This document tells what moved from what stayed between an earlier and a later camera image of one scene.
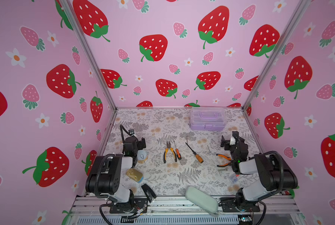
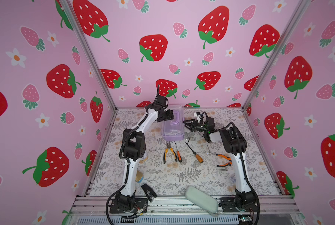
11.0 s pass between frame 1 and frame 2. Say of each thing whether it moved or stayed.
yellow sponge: stayed
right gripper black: moved
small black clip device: stayed
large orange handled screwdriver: stayed
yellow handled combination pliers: stayed
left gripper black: moved
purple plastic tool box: moved
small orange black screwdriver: stayed
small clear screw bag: stayed
